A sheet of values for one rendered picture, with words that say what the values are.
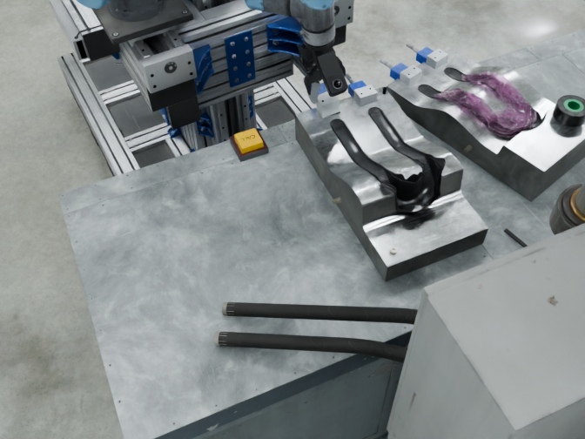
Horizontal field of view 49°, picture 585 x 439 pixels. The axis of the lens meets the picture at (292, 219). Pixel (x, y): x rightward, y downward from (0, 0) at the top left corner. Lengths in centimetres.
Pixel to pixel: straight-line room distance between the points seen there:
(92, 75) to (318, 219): 172
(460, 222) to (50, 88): 235
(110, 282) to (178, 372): 28
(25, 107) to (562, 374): 294
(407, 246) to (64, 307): 145
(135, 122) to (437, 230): 160
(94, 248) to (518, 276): 111
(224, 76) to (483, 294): 145
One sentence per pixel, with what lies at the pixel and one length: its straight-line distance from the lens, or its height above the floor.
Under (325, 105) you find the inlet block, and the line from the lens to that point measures 162.
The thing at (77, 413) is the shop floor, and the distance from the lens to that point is 229.
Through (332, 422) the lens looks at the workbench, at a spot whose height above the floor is 38.
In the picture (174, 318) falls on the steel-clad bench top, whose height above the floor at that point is 80.
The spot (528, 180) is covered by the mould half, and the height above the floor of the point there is 86.
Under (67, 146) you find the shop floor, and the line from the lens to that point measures 303.
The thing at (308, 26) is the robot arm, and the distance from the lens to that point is 143.
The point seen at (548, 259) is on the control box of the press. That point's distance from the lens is 70.
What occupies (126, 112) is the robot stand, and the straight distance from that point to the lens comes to 279.
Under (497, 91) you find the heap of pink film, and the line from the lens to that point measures 177.
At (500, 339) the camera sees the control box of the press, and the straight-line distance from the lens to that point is 64.
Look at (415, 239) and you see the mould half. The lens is 145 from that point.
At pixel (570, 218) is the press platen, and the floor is 129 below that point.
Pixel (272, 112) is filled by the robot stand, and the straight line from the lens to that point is 269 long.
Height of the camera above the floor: 201
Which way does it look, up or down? 52 degrees down
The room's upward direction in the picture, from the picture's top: 2 degrees counter-clockwise
